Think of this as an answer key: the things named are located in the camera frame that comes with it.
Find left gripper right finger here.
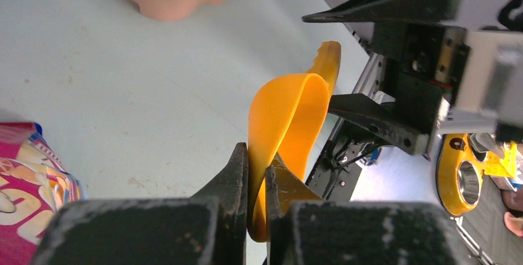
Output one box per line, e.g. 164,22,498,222
265,156,473,264

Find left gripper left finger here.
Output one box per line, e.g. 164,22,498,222
31,142,249,264

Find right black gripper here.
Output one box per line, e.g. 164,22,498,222
302,0,468,155

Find yellow plastic scoop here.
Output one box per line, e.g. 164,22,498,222
247,41,341,243

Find colourful pet food bag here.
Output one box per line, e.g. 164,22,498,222
1,122,86,264

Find yellow round device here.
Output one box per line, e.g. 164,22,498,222
436,134,487,216

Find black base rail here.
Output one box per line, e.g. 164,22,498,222
305,137,387,201

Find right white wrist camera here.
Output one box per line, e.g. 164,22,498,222
437,30,522,134

